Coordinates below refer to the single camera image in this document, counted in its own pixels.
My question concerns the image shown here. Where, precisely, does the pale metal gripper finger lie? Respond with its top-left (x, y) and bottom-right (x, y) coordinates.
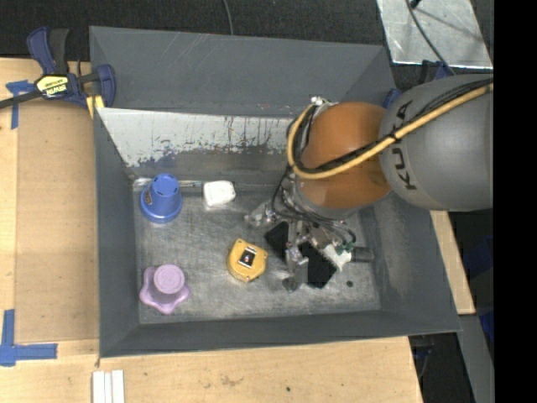
top-left (282, 245), bottom-right (300, 294)
top-left (297, 251), bottom-right (311, 288)

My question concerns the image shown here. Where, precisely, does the black flat rectangular block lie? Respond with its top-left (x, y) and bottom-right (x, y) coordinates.
top-left (263, 220), bottom-right (338, 290)

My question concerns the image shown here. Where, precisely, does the yellow tape measure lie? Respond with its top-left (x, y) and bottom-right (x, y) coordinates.
top-left (227, 238), bottom-right (269, 284)

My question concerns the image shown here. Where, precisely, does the clear plastic object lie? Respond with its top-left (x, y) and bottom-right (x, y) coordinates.
top-left (244, 201), bottom-right (276, 229)

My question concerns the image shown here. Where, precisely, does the white rounded plastic object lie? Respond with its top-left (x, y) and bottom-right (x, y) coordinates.
top-left (202, 180), bottom-right (237, 207)

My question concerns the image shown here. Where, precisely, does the purple flower-shaped toy cup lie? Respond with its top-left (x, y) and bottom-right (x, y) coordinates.
top-left (138, 264), bottom-right (191, 316)

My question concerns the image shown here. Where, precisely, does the clear plastic stick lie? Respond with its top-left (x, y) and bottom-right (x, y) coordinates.
top-left (133, 176), bottom-right (205, 189)

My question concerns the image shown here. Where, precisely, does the blue plastic cup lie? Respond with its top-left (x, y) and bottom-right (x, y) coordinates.
top-left (138, 173), bottom-right (184, 225)

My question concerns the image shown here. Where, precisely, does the grey metal bin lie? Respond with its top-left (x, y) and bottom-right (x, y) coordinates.
top-left (88, 25), bottom-right (463, 359)

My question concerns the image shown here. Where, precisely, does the brown cardboard board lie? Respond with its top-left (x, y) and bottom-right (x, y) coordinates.
top-left (14, 102), bottom-right (102, 344)

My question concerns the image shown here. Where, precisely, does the black cylinder on white bracket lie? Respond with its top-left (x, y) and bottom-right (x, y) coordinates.
top-left (321, 243), bottom-right (375, 273)

